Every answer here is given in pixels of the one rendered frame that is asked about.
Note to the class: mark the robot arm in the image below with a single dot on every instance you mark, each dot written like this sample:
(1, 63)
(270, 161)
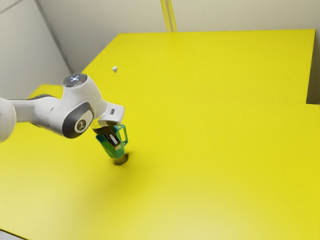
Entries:
(75, 110)

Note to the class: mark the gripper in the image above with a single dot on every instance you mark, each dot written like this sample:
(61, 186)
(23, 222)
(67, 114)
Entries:
(103, 130)

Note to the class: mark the teal faceted mug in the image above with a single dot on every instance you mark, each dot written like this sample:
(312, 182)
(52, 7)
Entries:
(117, 150)

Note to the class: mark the small white crumpled object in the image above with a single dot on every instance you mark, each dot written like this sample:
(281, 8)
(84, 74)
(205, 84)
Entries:
(114, 69)

